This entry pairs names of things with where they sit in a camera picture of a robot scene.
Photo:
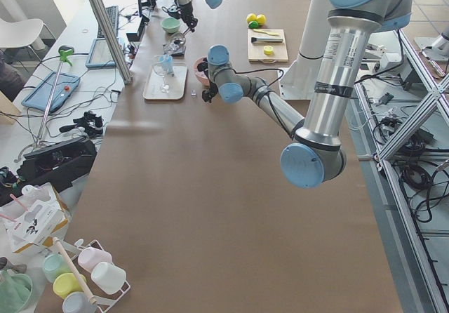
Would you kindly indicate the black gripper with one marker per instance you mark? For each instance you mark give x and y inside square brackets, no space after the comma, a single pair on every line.
[212,90]
[186,10]

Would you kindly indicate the steel ice scoop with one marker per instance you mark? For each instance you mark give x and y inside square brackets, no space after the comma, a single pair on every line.
[179,38]

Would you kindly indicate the light blue cup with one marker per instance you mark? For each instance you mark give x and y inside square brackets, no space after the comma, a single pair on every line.
[166,61]

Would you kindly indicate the pink plastic cup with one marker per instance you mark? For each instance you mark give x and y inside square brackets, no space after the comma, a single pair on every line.
[89,257]

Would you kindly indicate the white plastic cup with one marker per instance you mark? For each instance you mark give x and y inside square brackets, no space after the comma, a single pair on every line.
[109,277]

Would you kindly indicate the green plastic cup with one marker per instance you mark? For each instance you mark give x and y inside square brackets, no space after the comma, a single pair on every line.
[53,266]

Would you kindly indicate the yellow plastic cup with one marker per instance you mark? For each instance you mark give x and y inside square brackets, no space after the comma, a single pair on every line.
[65,284]

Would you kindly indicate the grey plastic cup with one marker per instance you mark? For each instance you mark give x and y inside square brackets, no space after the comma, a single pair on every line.
[77,302]

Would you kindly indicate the pink bowl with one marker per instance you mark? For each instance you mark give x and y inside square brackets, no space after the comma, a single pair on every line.
[200,68]

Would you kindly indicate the green ceramic bowl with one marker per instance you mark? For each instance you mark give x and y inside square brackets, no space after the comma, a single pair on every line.
[170,25]

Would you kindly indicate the grey folded cloth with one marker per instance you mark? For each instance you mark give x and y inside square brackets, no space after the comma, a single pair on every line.
[174,50]

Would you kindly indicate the cream rabbit tray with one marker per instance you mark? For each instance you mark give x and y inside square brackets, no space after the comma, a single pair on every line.
[172,88]

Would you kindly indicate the clear wine glass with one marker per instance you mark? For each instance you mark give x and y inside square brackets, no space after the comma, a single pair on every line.
[158,69]

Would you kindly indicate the yellow lemon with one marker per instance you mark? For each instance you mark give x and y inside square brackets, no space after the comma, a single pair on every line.
[251,17]
[261,19]

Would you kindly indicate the green lime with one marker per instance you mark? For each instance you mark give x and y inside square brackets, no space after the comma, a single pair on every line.
[253,25]

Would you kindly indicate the bamboo cutting board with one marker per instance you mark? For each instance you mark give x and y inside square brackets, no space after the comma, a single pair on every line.
[267,45]

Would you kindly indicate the half lemon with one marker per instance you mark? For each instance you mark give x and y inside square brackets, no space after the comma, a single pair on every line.
[268,50]

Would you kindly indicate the black keyboard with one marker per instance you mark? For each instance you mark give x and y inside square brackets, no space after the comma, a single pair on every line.
[113,18]

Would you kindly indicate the yellow plastic knife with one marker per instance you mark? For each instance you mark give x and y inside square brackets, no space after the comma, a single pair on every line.
[262,31]

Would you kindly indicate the cardboard box with cups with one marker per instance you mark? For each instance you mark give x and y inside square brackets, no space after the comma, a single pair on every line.
[32,220]

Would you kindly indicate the white wire cup rack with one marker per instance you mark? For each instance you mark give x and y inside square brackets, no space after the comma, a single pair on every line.
[94,294]

